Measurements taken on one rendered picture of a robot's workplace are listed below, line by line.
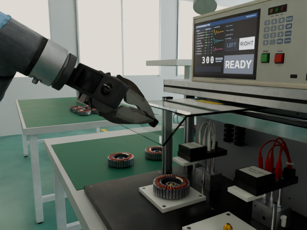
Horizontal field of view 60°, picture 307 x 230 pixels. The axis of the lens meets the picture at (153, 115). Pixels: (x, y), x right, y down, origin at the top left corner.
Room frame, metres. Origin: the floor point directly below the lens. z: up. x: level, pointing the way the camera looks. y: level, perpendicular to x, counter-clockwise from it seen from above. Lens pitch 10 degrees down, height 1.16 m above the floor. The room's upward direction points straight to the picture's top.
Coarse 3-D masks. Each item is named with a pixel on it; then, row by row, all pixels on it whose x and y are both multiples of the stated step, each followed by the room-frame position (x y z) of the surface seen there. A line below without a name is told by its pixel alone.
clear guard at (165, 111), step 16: (160, 112) 0.61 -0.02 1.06; (176, 112) 0.56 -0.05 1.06; (192, 112) 0.56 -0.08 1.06; (208, 112) 0.56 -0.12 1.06; (224, 112) 0.58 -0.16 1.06; (128, 128) 0.65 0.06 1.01; (144, 128) 0.60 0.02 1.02; (160, 128) 0.56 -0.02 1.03; (176, 128) 0.52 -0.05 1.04; (160, 144) 0.51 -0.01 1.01
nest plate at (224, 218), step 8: (216, 216) 0.63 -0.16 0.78; (224, 216) 0.63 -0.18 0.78; (232, 216) 0.63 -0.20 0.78; (192, 224) 0.59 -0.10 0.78; (200, 224) 0.59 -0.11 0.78; (208, 224) 0.59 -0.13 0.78; (216, 224) 0.59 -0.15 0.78; (224, 224) 0.59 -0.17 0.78; (232, 224) 0.59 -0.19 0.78; (240, 224) 0.59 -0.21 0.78; (248, 224) 0.59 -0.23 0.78
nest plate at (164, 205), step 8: (152, 184) 0.82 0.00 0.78; (144, 192) 0.76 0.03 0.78; (152, 192) 0.76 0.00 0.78; (192, 192) 0.76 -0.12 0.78; (152, 200) 0.71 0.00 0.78; (160, 200) 0.71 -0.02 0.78; (168, 200) 0.71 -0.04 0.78; (176, 200) 0.71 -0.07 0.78; (184, 200) 0.71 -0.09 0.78; (192, 200) 0.71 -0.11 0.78; (200, 200) 0.72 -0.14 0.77; (160, 208) 0.67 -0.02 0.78; (168, 208) 0.67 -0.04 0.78; (176, 208) 0.68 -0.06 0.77
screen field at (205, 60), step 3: (201, 57) 0.85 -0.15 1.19; (204, 57) 0.84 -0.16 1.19; (207, 57) 0.83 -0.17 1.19; (210, 57) 0.82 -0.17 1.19; (213, 57) 0.81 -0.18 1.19; (201, 60) 0.85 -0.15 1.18; (204, 60) 0.84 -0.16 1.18; (207, 60) 0.83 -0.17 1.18; (210, 60) 0.82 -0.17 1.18; (213, 60) 0.81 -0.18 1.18; (201, 63) 0.85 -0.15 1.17; (204, 63) 0.84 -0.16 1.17; (207, 63) 0.83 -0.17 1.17; (210, 63) 0.82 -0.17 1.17; (213, 63) 0.81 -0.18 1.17
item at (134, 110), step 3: (132, 108) 0.64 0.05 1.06; (135, 108) 0.63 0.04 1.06; (132, 111) 0.62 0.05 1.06; (135, 111) 0.61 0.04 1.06; (138, 111) 0.60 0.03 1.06; (141, 111) 0.59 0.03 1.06; (141, 114) 0.58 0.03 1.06; (144, 114) 0.57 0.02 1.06; (153, 120) 0.57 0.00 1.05; (156, 120) 0.57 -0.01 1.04; (150, 123) 0.57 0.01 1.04; (153, 123) 0.57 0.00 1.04; (156, 123) 0.57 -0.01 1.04; (153, 126) 0.57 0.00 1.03
